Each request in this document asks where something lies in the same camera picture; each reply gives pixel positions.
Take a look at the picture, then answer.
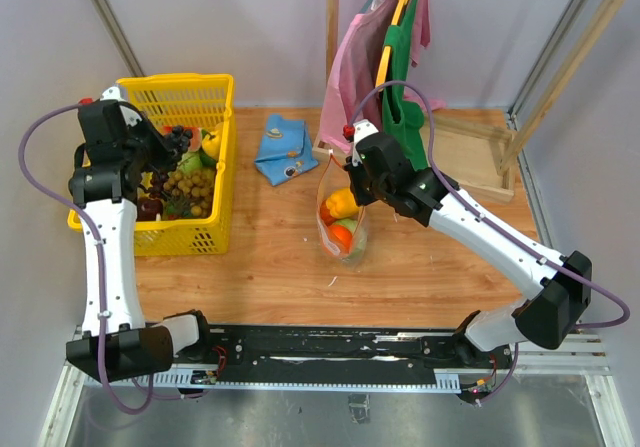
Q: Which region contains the yellow bell pepper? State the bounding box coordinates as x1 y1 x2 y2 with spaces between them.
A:
324 187 360 220
201 125 222 161

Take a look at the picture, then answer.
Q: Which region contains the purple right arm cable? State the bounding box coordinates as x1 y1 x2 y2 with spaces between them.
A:
349 80 631 329

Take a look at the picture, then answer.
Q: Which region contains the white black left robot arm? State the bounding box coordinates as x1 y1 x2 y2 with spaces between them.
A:
66 98 214 382

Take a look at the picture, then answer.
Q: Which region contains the clear zip bag orange zipper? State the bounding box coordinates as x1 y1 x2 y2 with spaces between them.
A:
315 154 368 266

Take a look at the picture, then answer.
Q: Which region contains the green bell pepper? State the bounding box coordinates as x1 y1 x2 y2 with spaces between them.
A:
199 150 217 168

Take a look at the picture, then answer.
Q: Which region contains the wooden clothes rack frame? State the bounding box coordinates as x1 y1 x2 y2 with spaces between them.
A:
333 0 625 204

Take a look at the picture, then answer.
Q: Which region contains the black grape bunch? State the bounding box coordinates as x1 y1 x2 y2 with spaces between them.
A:
148 125 193 199

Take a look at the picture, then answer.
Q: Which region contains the green hanging shirt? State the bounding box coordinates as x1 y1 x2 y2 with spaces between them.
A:
380 0 428 170

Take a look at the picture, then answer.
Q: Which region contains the green cabbage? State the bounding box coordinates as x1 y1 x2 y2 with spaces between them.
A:
334 218 368 262
177 152 202 175

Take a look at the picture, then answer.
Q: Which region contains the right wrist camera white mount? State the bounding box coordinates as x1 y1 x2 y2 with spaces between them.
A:
343 119 379 167

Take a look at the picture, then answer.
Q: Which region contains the yellow clothes hanger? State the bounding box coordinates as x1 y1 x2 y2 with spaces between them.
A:
375 0 418 87

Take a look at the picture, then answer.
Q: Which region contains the dark red apple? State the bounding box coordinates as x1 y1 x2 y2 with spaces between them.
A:
137 197 164 222

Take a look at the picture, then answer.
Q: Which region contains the yellow plastic basket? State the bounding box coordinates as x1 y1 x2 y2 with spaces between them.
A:
68 73 237 257

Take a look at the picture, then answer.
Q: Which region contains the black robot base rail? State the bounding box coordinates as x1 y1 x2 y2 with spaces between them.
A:
152 325 518 404

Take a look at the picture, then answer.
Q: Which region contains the green grape bunch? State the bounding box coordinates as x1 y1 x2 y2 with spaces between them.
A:
161 167 216 220

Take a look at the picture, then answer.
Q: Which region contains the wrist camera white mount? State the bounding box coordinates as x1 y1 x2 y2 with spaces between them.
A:
79 85 142 127
343 119 379 167

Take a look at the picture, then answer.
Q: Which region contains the pink hanging shirt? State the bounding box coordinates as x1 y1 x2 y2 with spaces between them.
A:
318 0 448 162

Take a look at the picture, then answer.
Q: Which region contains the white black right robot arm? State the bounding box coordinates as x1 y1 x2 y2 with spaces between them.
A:
344 124 592 367

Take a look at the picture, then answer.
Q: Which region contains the blue cartoon print cloth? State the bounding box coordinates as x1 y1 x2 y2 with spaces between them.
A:
254 114 319 186

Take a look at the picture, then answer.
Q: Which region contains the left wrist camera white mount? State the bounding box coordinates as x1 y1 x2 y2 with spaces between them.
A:
79 85 142 127

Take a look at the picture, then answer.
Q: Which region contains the watermelon slice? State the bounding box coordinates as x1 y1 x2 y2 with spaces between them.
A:
188 128 202 152

